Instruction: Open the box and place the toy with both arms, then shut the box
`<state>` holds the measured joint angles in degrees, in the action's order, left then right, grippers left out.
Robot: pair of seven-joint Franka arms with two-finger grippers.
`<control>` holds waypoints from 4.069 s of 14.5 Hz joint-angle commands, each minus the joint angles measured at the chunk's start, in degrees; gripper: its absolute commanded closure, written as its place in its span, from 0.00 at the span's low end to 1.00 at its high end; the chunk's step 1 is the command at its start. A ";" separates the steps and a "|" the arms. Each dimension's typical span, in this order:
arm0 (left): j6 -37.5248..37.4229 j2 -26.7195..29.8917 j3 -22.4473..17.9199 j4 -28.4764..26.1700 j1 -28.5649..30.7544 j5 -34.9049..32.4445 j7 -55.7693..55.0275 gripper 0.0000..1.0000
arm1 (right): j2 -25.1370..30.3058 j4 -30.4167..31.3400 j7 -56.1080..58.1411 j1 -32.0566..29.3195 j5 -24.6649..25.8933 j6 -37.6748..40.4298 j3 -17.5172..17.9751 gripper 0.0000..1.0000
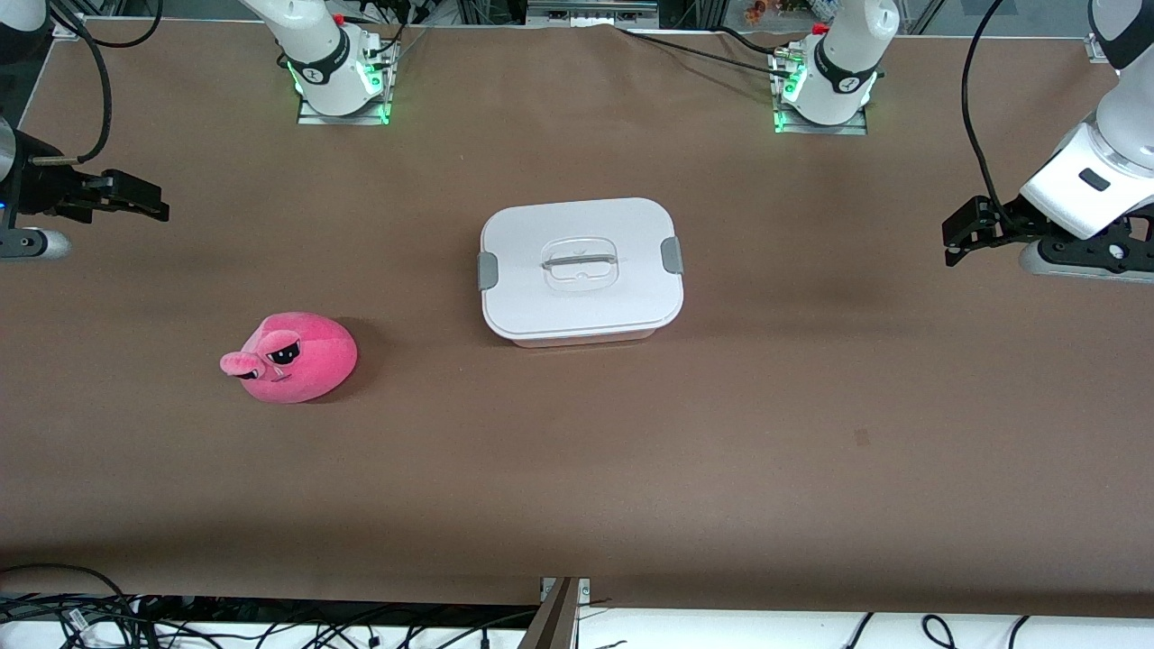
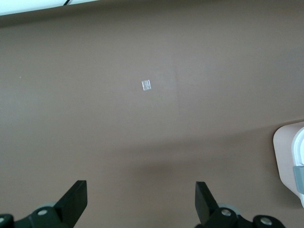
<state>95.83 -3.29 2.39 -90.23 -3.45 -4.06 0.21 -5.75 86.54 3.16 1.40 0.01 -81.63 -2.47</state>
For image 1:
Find pink plush toy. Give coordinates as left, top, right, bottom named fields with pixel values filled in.
left=219, top=312, right=359, bottom=405

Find white box lid grey clips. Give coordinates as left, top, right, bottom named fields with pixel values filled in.
left=478, top=197, right=684, bottom=340

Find white plastic box base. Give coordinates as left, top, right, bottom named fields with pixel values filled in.
left=491, top=328, right=659, bottom=350

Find brown table cover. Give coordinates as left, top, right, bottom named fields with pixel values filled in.
left=0, top=18, right=1154, bottom=619

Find dark angled beam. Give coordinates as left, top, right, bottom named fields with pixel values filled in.
left=518, top=579, right=580, bottom=649

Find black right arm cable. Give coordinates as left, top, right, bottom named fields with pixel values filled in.
left=32, top=0, right=165, bottom=169

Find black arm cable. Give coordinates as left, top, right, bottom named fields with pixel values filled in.
left=32, top=0, right=165, bottom=169
left=961, top=0, right=1015, bottom=217

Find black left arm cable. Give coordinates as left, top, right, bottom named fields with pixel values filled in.
left=961, top=0, right=1015, bottom=217

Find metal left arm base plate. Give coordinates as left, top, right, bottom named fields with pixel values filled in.
left=773, top=50, right=869, bottom=136

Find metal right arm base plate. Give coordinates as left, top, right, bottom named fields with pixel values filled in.
left=296, top=41, right=395, bottom=127

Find short black table cable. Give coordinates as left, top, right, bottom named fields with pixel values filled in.
left=717, top=25, right=787, bottom=57

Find black base cable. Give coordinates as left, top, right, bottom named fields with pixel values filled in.
left=359, top=0, right=434, bottom=69

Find long black table cable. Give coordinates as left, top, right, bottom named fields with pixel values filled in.
left=616, top=25, right=794, bottom=78

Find black looped floor cable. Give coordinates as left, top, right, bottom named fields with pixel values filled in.
left=0, top=563, right=136, bottom=649

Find grey metal frame rail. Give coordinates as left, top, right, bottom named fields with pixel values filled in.
left=526, top=0, right=661, bottom=26

